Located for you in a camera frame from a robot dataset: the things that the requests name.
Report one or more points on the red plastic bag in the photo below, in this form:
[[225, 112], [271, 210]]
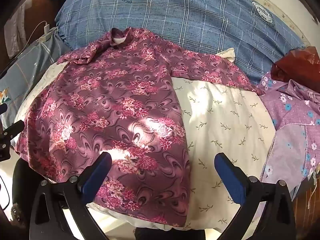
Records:
[[295, 65]]

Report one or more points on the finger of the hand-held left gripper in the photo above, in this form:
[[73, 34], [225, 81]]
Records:
[[3, 109], [15, 128]]

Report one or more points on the wooden bed frame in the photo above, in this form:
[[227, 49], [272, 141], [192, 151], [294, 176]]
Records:
[[308, 200]]

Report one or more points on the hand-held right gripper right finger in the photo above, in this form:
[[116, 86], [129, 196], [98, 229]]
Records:
[[231, 180]]

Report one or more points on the white charger plug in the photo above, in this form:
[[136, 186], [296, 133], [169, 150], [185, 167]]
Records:
[[47, 31]]

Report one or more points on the blue plaid quilt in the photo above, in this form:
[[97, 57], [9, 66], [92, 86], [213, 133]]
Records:
[[187, 17]]

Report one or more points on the maroon floral shirt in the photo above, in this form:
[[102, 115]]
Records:
[[105, 110]]

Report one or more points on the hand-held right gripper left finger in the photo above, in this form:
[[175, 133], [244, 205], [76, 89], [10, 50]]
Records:
[[97, 175]]

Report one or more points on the cream leaf-print pillow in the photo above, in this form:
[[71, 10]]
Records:
[[225, 130]]

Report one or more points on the pale hanging cloth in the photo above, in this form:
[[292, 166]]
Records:
[[16, 30]]

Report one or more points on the lilac floral garment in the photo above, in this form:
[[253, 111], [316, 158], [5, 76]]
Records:
[[290, 120]]

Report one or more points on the grey-blue bed sheet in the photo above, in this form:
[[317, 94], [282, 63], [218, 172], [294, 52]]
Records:
[[22, 72]]

